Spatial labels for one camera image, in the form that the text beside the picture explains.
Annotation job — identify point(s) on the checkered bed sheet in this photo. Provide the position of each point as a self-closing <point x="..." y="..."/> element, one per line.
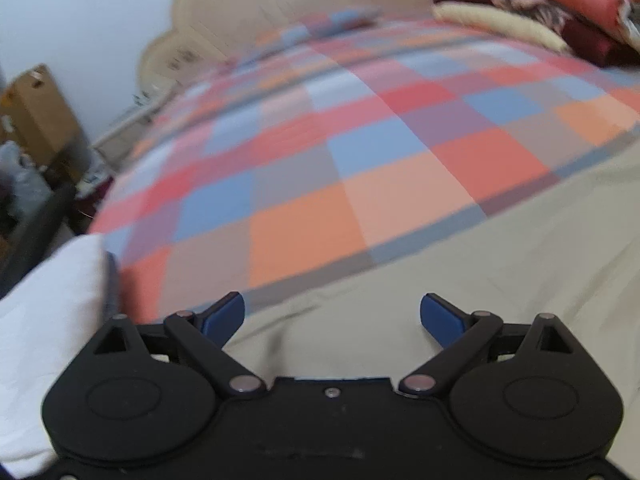
<point x="300" y="160"/>

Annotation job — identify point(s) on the dark furniture frame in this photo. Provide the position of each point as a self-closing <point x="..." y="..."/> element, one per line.
<point x="35" y="230"/>

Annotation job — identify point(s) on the maroon folded blanket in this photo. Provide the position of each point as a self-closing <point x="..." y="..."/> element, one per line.
<point x="585" y="35"/>

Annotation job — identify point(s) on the cream folded cloth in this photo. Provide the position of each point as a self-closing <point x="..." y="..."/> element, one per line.
<point x="500" y="22"/>

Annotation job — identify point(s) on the cream scalloped headboard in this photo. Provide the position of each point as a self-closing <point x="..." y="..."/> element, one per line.
<point x="225" y="5"/>

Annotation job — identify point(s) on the cardboard box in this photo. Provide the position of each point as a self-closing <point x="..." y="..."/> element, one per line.
<point x="37" y="110"/>

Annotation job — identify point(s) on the white cloth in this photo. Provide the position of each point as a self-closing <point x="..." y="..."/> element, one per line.
<point x="45" y="320"/>

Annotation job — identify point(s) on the beige pants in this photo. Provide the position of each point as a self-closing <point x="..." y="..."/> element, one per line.
<point x="500" y="240"/>

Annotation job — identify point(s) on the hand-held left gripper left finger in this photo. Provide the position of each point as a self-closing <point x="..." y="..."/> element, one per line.
<point x="226" y="315"/>

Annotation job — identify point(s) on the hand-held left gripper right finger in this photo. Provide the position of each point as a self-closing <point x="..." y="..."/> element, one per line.
<point x="440" y="317"/>

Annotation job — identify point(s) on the cream nightstand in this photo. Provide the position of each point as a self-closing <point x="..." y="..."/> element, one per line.
<point x="125" y="130"/>

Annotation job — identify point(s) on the checkered pillow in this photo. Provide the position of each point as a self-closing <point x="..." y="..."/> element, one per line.
<point x="325" y="22"/>

